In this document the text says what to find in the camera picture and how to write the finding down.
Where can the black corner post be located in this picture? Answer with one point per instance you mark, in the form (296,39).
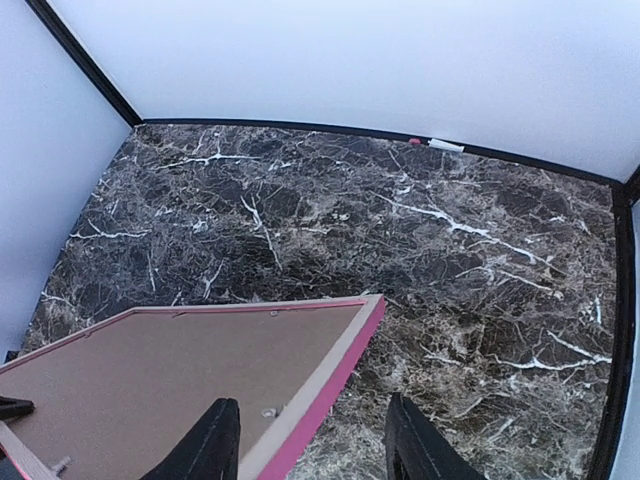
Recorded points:
(624,196)
(67,40)

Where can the right black corner post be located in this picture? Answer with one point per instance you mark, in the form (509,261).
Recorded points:
(624,196)

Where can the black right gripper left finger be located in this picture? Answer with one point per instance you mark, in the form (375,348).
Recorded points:
(209,450)

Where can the left black corner post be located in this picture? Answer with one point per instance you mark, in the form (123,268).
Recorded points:
(67,40)

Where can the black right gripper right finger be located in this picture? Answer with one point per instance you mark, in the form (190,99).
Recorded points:
(414,449)

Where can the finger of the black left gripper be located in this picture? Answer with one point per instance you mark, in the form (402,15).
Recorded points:
(11,408)

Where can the light wooden picture frame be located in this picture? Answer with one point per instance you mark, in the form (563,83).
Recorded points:
(18,462)

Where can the brown cardboard backing board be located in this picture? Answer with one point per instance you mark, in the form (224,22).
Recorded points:
(117,399)

